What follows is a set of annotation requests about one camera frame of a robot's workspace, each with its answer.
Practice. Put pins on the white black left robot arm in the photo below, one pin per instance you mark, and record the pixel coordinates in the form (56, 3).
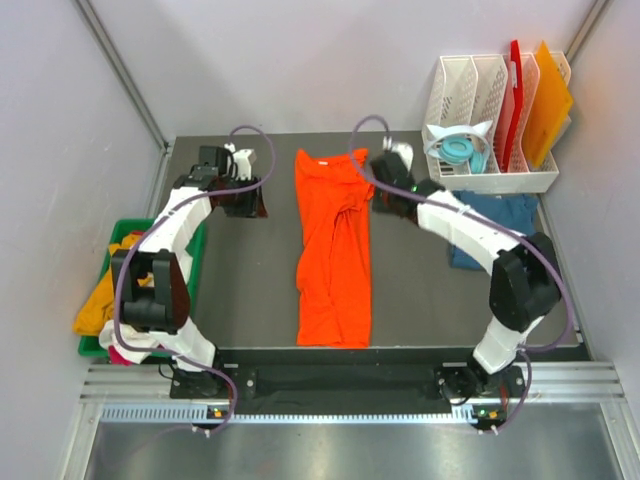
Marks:
(152, 303)

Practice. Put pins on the orange plastic folder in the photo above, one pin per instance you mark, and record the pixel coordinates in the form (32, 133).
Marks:
(551, 105)

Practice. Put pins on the mustard yellow t-shirt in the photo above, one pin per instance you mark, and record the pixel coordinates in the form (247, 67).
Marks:
(99, 308)

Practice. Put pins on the orange t-shirt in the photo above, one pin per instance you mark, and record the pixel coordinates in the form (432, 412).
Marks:
(334, 272)

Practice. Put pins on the aluminium frame rail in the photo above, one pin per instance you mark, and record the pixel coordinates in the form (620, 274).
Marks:
(552, 382)

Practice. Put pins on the teal headphones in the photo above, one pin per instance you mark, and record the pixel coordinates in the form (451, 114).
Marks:
(457, 150)

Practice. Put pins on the white plastic file organizer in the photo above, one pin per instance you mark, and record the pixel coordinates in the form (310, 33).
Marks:
(469, 89)

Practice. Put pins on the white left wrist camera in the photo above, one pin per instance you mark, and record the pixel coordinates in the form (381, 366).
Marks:
(240, 166)

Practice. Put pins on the green plastic bin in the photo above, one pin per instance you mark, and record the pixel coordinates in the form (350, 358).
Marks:
(89, 345)

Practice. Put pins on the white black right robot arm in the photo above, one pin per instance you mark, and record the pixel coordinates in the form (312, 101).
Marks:
(521, 267)

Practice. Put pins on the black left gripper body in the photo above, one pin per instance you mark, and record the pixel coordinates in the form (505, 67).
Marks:
(241, 204)

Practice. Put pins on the white t-shirt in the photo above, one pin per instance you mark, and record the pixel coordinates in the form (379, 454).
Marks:
(133, 338)

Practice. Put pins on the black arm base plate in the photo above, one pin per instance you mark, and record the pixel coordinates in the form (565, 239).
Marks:
(379, 380)

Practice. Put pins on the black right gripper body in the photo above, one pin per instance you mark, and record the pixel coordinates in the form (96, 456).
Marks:
(379, 200)

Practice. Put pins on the red plastic folder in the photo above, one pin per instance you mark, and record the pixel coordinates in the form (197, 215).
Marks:
(513, 103)

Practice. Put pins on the magenta t-shirt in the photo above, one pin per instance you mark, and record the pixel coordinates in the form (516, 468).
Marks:
(116, 358)

